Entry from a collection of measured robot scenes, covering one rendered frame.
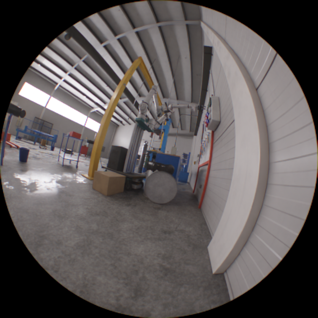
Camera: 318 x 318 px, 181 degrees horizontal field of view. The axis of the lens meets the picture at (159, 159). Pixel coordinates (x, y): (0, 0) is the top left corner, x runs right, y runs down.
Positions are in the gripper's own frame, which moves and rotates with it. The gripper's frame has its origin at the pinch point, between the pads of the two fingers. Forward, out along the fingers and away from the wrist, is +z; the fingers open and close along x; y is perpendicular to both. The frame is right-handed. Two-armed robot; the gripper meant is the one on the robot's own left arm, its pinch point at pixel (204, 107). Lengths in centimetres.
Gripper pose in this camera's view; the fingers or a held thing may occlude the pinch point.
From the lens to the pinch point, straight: 256.1
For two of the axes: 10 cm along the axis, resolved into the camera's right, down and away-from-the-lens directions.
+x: 2.2, 2.6, 9.4
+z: 9.5, 1.8, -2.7
